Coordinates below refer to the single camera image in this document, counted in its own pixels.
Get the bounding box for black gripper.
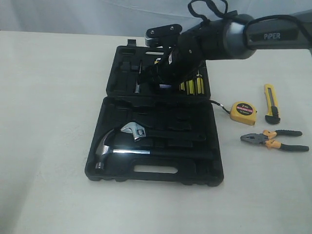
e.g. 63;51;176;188
142;30;205;86

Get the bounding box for large yellow black screwdriver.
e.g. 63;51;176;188
186;79;195;95

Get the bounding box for yellow utility knife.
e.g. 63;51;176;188
264;83;280;125

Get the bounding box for right yellow black screwdriver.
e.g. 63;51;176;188
196;71;205;95

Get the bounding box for orange black pliers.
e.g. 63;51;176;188
240;130;310;152

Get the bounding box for black braided cable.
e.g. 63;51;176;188
187;0;312;39

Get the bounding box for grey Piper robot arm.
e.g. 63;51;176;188
137;10;312;86

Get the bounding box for yellow measuring tape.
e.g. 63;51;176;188
209;99;258;126

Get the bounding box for small yellow black screwdriver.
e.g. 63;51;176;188
179;82;185;92

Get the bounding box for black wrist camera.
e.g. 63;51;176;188
145;24;182;48

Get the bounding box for black plastic tool case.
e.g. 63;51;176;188
84;39;224;187

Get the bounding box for black electrical tape roll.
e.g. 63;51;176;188
159;84;173;92

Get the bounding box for steel claw hammer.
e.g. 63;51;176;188
95;129;214;170

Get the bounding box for chrome adjustable wrench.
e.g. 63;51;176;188
120;122;206;142

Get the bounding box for clear handle tester screwdriver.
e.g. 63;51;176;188
134;60;142;94

